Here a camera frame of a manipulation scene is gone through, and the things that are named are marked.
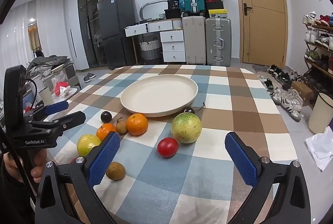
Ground small green citrus fruit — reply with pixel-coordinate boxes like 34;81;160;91
77;135;102;157

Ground rows of assorted shoes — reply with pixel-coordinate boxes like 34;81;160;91
302;11;333;76

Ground dark glass cabinet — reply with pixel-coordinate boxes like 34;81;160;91
77;0;113;68

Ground white plastic bag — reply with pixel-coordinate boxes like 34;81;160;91
305;126;333;171

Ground dark cherry with stem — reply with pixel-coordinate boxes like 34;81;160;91
183;102;206;115

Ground white wardrobe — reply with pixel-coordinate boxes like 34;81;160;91
64;0;87;71

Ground brown cardboard box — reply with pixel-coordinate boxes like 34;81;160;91
291;80;313;106

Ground white drawer desk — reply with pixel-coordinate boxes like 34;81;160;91
124;19;186;63

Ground grey upholstered stool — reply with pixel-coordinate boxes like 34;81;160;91
64;63;81;89

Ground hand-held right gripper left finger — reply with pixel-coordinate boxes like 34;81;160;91
35;132;121;224

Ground black printed box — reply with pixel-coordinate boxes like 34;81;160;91
166;0;181;10

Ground large orange mandarin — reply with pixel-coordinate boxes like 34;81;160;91
126;113;149;136

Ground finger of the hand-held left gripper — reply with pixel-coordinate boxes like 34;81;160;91
26;111;86;137
25;100;69;123

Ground wooden shoe rack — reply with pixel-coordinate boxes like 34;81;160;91
303;12;333;94

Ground wooden door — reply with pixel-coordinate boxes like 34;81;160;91
229;0;288;68

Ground woven laundry basket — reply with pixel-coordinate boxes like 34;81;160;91
139;37;162;61

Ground oval metal frame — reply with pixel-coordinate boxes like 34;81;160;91
140;0;168;21

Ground clear bag with red item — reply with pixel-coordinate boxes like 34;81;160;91
51;71;72;97

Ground white bucket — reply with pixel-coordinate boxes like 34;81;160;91
308;93;333;135

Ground person's left hand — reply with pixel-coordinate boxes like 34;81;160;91
3;147;48;184

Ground small orange mandarin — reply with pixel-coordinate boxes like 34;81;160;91
96;123;117;141

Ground silver suitcase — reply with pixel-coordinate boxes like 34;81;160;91
205;17;232;67

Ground pile of sneakers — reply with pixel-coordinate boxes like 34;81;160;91
257;64;305;122

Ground checked tablecloth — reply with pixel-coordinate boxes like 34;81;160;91
30;65;298;224

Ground dark grey jacket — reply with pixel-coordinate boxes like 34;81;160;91
26;56;71;74

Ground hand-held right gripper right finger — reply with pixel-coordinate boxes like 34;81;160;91
225;132;309;224

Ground beige suitcase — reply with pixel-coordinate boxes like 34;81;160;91
182;15;207;65

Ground dark grey fridge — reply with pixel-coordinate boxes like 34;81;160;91
97;0;137;70

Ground large green passion fruit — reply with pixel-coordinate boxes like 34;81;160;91
171;113;203;144

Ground grey door mat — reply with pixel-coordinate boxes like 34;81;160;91
252;64;271;72

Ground black braided cable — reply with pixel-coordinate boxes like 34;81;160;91
0;78;38;201

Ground cream round plate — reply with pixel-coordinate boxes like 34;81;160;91
120;74;199;118

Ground brown longan with stem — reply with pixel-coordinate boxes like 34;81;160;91
116;117;128;134

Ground plain black shoe box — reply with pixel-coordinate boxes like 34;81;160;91
206;2;225;10

